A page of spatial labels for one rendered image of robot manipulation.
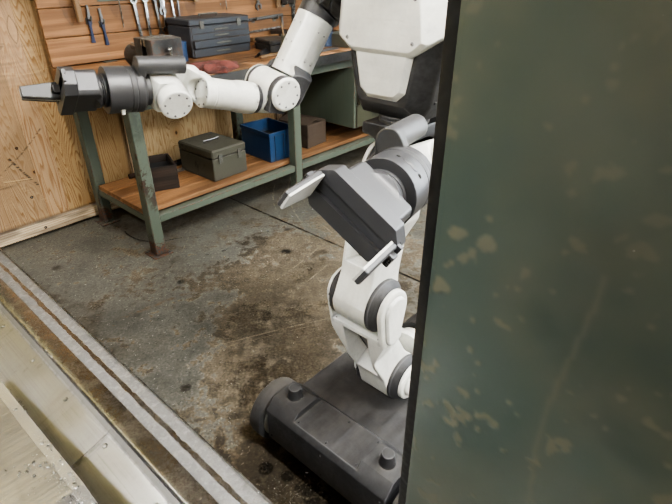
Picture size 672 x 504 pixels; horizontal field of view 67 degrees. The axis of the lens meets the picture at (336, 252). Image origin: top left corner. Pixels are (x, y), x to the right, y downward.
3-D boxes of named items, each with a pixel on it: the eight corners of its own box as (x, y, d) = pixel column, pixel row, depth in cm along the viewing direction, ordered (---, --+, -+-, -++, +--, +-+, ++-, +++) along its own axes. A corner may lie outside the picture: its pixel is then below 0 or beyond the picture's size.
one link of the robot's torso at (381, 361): (379, 349, 170) (349, 251, 137) (430, 377, 158) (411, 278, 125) (351, 384, 163) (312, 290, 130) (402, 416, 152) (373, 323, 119)
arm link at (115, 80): (50, 82, 98) (114, 81, 105) (63, 130, 98) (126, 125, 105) (54, 51, 88) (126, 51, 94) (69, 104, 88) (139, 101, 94)
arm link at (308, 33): (273, 106, 130) (312, 23, 126) (302, 122, 122) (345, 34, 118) (238, 88, 122) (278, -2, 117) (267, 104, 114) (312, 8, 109)
